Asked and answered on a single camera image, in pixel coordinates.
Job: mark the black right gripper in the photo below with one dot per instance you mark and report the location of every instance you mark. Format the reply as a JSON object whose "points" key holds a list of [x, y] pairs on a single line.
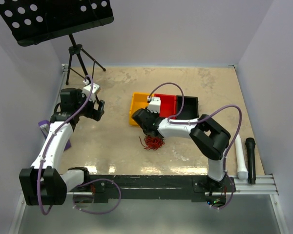
{"points": [[149, 113]]}

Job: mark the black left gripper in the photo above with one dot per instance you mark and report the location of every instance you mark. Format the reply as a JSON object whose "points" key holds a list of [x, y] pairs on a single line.
{"points": [[94, 113]]}

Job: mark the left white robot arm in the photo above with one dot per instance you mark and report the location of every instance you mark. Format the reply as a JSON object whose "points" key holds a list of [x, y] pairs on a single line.
{"points": [[41, 183]]}

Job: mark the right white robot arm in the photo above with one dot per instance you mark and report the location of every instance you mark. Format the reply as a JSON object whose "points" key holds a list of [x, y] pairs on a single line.
{"points": [[207, 134]]}

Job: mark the yellow plastic bin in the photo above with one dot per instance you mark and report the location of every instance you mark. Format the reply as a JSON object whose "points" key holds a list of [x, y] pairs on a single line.
{"points": [[138, 101]]}

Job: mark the red plastic bin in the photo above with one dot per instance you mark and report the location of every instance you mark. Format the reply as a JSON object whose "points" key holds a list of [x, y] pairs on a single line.
{"points": [[168, 105]]}

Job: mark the black plastic bin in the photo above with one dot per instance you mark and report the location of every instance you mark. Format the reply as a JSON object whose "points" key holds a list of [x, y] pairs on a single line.
{"points": [[190, 109]]}

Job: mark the purple plastic holder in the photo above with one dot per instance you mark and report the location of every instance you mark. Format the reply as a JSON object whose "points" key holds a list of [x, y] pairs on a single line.
{"points": [[44, 128]]}

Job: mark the black microphone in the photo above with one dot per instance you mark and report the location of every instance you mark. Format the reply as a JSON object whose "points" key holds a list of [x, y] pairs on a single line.
{"points": [[250, 147]]}

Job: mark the white microphone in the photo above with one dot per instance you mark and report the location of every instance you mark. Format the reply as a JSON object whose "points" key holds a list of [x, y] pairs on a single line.
{"points": [[242, 171]]}

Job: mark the black perforated music stand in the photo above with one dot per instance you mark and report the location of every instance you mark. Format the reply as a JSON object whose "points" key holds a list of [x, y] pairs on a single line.
{"points": [[32, 22]]}

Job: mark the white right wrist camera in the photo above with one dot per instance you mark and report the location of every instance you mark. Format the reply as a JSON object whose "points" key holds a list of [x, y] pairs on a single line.
{"points": [[154, 104]]}

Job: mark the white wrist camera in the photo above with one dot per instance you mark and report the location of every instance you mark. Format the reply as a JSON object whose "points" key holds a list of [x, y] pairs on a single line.
{"points": [[154, 104], [91, 91]]}

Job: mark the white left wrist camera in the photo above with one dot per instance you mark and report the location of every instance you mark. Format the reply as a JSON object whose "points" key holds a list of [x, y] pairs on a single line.
{"points": [[91, 91]]}

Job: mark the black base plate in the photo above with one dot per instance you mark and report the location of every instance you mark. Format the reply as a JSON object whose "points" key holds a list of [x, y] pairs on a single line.
{"points": [[164, 187]]}

